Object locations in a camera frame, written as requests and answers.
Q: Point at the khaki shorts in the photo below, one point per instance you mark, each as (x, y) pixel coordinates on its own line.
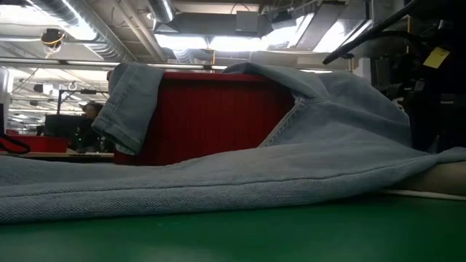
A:
(444, 178)

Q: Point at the light blue jeans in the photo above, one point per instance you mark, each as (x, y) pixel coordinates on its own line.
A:
(218, 182)

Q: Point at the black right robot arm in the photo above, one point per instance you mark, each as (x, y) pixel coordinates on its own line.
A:
(448, 11)

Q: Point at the red plastic laundry bin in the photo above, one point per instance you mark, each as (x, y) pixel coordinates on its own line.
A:
(218, 116)

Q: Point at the red storage bin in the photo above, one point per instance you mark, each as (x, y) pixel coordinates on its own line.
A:
(47, 143)

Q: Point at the green table mat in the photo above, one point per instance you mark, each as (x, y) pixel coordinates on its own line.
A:
(218, 240)

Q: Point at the bright ceiling light panel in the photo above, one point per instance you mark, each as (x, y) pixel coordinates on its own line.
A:
(182, 41)

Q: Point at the person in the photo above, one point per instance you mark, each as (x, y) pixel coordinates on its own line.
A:
(87, 127)

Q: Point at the long linear ceiling light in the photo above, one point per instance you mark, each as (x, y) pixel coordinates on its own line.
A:
(73, 62)

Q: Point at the black monitor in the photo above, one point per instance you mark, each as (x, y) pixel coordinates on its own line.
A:
(62, 125)

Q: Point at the wooden workbench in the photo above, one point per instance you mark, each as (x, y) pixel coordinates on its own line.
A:
(54, 155)

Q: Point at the large shiny metal duct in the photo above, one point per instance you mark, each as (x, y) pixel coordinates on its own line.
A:
(327, 32)

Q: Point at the small round silver duct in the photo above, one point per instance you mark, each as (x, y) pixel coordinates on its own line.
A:
(162, 11)

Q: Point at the large round silver duct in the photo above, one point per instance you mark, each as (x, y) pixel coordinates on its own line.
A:
(109, 52)

